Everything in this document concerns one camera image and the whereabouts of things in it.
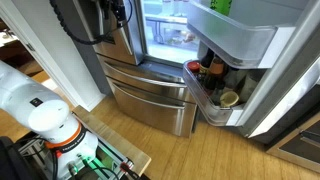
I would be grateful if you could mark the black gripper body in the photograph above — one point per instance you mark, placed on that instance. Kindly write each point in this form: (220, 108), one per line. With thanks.
(116, 10)

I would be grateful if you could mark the green tea bottle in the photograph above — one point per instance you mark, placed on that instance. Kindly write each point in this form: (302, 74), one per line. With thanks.
(221, 5)

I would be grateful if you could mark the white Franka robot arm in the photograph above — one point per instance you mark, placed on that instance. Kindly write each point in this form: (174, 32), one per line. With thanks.
(43, 113)

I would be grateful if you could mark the closed stainless refrigerator door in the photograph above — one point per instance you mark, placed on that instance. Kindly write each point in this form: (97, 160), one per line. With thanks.
(116, 46)

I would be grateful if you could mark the stainless steel refrigerator body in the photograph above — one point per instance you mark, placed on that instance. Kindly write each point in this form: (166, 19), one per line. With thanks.
(166, 50)

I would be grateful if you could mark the red cap sauce bottle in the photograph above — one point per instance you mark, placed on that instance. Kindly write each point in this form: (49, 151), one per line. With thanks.
(193, 66)

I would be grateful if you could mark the dark bottle with black neck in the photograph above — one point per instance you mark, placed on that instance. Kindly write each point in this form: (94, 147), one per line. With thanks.
(206, 61)

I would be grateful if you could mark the large clear door bin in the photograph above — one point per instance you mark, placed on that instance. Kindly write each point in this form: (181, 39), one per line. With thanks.
(226, 36)

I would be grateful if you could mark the brown cap sauce bottle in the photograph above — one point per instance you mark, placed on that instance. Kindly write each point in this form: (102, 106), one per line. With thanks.
(216, 68)

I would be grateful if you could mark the small dark bottle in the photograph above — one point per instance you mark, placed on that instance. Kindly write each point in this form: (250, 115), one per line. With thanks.
(217, 93)

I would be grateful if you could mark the clear door bin with bottles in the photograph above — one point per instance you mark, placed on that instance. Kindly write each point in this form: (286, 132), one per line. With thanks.
(208, 110)

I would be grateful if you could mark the open refrigerator door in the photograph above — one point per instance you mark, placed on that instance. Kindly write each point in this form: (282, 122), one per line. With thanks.
(283, 86)

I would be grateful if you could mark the shallow stainless freezer drawer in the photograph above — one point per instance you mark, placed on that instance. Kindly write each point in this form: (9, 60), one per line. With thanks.
(133, 71)

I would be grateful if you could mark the deep stainless freezer drawer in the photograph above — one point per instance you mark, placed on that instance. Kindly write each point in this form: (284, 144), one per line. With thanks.
(146, 110)

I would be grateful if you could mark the wooden top robot cart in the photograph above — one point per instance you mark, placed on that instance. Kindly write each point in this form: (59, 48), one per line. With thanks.
(116, 140)

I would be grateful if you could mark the yellow lid jar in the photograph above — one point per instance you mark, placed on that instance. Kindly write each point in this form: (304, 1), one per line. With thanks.
(229, 99)

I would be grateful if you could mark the grey glass jar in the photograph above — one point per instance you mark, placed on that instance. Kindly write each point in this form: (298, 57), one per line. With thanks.
(250, 86)

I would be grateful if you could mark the black object beside cart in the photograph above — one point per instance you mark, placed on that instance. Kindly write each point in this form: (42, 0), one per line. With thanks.
(8, 160)

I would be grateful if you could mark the dark kitchen cabinet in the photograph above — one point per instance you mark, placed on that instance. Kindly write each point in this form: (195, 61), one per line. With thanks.
(300, 146)

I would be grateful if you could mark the white door frame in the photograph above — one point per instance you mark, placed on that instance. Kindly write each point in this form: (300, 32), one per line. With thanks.
(50, 70)

